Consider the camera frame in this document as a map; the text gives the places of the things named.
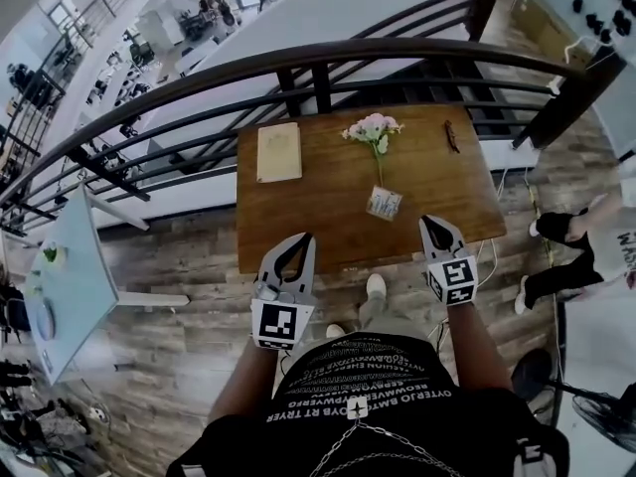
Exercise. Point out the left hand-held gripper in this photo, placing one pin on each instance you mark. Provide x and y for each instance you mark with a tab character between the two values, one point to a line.
280	321

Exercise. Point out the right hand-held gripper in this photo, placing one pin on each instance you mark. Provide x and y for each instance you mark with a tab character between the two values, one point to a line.
454	278

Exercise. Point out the person's left forearm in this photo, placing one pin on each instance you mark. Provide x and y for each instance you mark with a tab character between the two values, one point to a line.
238	380

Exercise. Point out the person's right forearm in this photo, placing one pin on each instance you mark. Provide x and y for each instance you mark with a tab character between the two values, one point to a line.
477	346

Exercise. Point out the person's white shoe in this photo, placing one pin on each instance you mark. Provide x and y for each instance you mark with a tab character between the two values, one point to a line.
335	330
376	285

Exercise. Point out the person's khaki trouser legs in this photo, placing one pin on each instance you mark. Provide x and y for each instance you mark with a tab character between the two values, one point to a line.
382	316

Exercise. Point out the brown glasses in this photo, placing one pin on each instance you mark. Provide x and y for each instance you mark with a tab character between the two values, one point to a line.
451	136

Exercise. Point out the beige notebook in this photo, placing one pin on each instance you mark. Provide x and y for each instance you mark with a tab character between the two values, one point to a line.
279	153

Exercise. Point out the pink flower bouquet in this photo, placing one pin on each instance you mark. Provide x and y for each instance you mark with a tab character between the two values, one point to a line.
373	131

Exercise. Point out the person's black printed shirt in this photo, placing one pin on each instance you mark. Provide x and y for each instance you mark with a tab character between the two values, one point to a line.
348	445

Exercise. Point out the dark metal railing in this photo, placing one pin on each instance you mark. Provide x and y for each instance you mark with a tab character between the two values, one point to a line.
318	65

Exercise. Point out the glass side table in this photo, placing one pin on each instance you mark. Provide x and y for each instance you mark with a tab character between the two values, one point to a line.
74	286

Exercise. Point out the black floor fan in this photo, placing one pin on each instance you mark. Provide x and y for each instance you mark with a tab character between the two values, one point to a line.
601	415

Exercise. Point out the small green plant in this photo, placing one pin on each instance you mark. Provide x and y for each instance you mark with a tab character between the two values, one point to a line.
53	255

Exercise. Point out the round plate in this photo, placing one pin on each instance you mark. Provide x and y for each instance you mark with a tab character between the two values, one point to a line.
45	318

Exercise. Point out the group of black objects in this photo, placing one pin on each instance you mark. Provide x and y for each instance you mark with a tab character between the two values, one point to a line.
608	3

